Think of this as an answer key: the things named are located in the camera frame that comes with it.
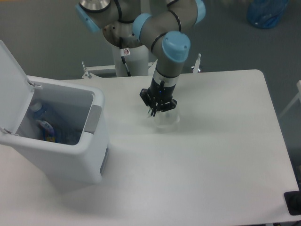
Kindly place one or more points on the white trash can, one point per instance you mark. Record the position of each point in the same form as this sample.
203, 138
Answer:
82, 107

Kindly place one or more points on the blue plastic bag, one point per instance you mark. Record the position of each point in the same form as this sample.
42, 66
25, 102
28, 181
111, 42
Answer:
266, 14

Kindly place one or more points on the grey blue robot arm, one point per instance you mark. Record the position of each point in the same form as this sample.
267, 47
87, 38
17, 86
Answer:
163, 35

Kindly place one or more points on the white trash can lid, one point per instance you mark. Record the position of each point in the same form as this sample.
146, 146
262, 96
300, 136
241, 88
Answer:
16, 91

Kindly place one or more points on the black device at table edge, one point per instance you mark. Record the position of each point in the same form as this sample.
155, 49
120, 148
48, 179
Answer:
293, 202

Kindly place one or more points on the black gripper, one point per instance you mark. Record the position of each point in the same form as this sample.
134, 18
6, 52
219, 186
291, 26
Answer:
156, 93

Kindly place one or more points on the clear plastic water bottle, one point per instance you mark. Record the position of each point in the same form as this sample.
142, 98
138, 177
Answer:
49, 120

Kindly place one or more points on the clear plastic packaging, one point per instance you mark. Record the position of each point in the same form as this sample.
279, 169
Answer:
164, 120

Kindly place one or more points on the white pedestal base frame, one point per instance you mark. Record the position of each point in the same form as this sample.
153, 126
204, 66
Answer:
109, 71

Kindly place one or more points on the blue yellow snack wrapper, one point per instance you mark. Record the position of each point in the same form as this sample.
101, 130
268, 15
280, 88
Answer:
50, 137

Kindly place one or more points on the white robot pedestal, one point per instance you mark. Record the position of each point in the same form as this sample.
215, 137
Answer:
131, 57

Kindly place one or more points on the white frame at right edge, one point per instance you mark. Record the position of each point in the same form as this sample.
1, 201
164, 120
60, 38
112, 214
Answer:
296, 98

